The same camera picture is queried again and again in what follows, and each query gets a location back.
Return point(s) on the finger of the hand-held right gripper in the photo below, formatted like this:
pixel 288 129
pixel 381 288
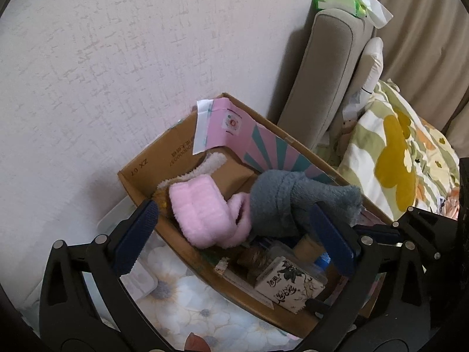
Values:
pixel 377 231
pixel 322 307

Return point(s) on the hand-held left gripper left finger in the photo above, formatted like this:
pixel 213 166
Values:
pixel 133 236

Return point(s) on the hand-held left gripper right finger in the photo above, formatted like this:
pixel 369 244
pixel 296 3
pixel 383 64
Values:
pixel 331 244

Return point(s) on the black-print tissue packet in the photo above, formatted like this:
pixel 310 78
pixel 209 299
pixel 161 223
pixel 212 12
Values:
pixel 289 282

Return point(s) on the cardboard box pink flaps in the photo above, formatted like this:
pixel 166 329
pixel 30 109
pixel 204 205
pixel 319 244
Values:
pixel 154 179

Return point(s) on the pink plush slipper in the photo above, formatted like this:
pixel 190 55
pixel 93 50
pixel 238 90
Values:
pixel 199 207

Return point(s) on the white fluffy item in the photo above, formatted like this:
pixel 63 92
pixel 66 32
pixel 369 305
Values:
pixel 210 165

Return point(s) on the floral cloth desktop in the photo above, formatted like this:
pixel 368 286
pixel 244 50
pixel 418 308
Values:
pixel 190 311

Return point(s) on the white plastic tray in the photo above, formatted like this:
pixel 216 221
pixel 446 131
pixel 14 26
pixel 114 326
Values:
pixel 144 282

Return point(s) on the brown furry item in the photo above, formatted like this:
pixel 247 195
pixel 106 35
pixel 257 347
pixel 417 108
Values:
pixel 253 262

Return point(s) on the floral yellow green pillow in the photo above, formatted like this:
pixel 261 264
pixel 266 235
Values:
pixel 395 146

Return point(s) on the small doll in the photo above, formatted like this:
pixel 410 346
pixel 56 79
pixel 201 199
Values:
pixel 347 134

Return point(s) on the white pillow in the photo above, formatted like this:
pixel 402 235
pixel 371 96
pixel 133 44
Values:
pixel 372 66

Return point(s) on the grey upholstered headboard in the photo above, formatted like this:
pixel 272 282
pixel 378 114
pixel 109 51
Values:
pixel 322 69

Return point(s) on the beige curtain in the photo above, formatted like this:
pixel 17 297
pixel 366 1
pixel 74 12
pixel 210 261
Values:
pixel 428 36

